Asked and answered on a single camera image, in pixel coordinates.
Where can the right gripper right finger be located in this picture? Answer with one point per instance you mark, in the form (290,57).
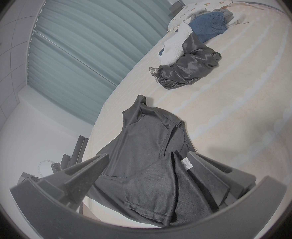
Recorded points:
(215,180)

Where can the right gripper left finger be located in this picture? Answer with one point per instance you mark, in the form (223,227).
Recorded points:
(83,180)

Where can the black T-shirt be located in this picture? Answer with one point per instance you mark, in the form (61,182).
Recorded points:
(141,163)

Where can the bed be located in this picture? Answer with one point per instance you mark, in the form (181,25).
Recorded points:
(248,96)

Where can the pile of clothes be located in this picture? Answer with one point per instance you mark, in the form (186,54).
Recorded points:
(205,26)

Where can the black chest of drawers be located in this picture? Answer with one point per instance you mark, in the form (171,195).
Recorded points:
(77,150)

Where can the blue-green curtain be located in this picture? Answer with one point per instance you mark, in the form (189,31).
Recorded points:
(106,28)
(66,83)

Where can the black satin garment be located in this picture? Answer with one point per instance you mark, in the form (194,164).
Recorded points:
(188,63)

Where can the white printed pillow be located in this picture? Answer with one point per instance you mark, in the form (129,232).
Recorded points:
(203,5)

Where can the grey bedside table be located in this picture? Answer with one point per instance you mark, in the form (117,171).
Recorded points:
(177,7)

